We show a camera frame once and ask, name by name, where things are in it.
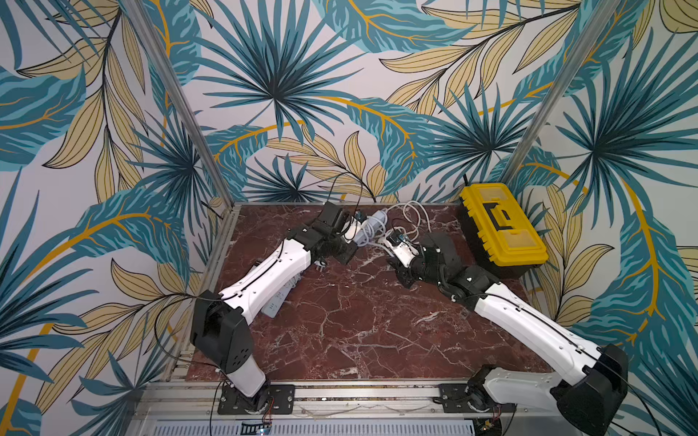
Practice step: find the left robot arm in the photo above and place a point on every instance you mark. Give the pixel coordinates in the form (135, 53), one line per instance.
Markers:
(221, 320)

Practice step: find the aluminium frame post left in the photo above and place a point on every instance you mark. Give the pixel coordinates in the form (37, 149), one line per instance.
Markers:
(147, 32)

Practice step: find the yellow black toolbox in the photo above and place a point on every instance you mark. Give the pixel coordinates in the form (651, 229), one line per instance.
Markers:
(498, 232)

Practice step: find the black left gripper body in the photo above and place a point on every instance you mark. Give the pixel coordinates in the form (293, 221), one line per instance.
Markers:
(342, 250)

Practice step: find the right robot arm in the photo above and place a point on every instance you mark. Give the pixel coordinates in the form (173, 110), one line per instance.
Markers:
(587, 383)

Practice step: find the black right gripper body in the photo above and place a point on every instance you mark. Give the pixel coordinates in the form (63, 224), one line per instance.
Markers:
(411, 270)

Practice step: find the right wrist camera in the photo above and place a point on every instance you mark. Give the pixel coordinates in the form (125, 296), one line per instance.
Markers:
(400, 247)

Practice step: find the aluminium frame post right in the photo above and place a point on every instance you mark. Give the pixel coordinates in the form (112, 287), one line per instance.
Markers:
(588, 36)

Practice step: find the aluminium frame post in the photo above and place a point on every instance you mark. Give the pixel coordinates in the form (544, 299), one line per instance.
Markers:
(588, 36)
(147, 32)

